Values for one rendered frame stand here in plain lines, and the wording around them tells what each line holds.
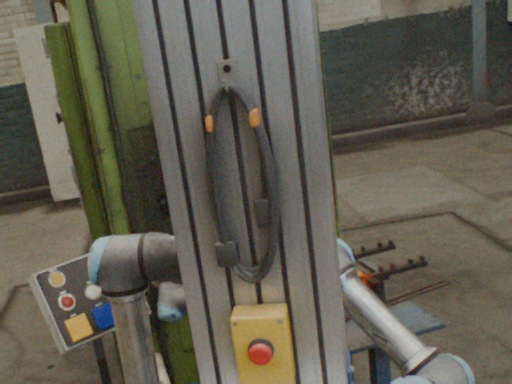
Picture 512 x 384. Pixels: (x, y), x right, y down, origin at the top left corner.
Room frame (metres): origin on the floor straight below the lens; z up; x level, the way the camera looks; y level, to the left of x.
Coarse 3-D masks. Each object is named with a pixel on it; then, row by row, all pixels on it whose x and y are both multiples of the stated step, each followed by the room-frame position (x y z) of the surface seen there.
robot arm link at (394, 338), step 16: (352, 256) 1.60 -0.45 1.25; (352, 272) 1.52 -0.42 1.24; (352, 288) 1.50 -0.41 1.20; (368, 288) 1.51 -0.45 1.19; (352, 304) 1.48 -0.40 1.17; (368, 304) 1.46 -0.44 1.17; (368, 320) 1.44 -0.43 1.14; (384, 320) 1.43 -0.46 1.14; (400, 320) 1.44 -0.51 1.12; (384, 336) 1.41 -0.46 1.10; (400, 336) 1.40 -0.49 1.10; (416, 336) 1.41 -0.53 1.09; (384, 352) 1.41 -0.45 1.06; (400, 352) 1.38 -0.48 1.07; (416, 352) 1.37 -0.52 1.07; (432, 352) 1.35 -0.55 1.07; (400, 368) 1.38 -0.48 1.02; (416, 368) 1.33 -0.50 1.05; (432, 368) 1.32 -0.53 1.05; (448, 368) 1.32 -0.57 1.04; (464, 368) 1.33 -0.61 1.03
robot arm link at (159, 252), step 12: (144, 240) 1.41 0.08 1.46; (156, 240) 1.41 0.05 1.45; (168, 240) 1.41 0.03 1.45; (144, 252) 1.39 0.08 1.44; (156, 252) 1.38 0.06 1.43; (168, 252) 1.39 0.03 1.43; (144, 264) 1.38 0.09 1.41; (156, 264) 1.38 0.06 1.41; (168, 264) 1.38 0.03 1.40; (156, 276) 1.39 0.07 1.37; (168, 276) 1.39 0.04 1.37; (180, 276) 1.41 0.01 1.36
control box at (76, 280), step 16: (48, 272) 2.07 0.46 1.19; (64, 272) 2.09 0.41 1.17; (80, 272) 2.11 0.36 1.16; (32, 288) 2.08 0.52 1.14; (48, 288) 2.03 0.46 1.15; (64, 288) 2.05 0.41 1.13; (80, 288) 2.07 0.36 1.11; (48, 304) 2.00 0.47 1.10; (80, 304) 2.04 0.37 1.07; (96, 304) 2.06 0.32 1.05; (48, 320) 2.01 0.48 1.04; (64, 320) 1.99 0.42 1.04; (64, 336) 1.95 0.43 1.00; (96, 336) 1.99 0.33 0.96; (64, 352) 1.96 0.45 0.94
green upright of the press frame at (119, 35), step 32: (96, 0) 2.40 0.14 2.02; (128, 0) 2.42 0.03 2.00; (128, 32) 2.41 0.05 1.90; (96, 64) 2.39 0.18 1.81; (128, 64) 2.41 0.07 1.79; (96, 96) 2.39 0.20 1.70; (128, 96) 2.41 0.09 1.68; (96, 128) 2.39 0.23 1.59; (128, 128) 2.40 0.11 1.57; (128, 160) 2.40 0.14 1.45; (160, 192) 2.42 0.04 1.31; (128, 224) 2.39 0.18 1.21; (160, 224) 2.41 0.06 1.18; (160, 352) 2.40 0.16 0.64; (192, 352) 2.41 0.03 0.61
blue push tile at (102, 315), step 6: (102, 306) 2.05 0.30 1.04; (108, 306) 2.06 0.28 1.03; (96, 312) 2.03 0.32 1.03; (102, 312) 2.04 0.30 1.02; (108, 312) 2.04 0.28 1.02; (96, 318) 2.02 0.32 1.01; (102, 318) 2.03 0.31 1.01; (108, 318) 2.03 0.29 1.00; (96, 324) 2.01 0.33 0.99; (102, 324) 2.01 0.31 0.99; (108, 324) 2.02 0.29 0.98
